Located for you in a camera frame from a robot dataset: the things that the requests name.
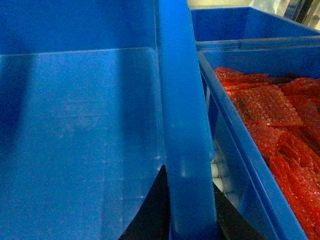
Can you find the white roller track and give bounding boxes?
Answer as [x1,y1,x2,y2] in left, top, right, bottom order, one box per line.
[211,150,240,209]

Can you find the red bubble wrap bags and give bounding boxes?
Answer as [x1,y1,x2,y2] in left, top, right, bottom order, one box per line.
[214,67,320,240]

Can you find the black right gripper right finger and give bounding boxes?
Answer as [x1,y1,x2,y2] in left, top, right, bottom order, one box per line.
[212,182,265,240]

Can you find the blue plastic crate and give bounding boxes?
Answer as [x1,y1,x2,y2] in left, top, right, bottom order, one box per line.
[0,0,218,240]

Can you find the blue crate with red bags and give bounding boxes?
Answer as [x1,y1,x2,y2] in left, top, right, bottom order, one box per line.
[197,44,320,240]

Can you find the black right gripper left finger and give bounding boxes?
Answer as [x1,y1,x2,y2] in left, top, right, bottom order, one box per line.
[119,165,170,240]

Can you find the far blue crate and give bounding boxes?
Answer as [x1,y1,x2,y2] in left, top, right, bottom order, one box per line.
[191,7,320,50]

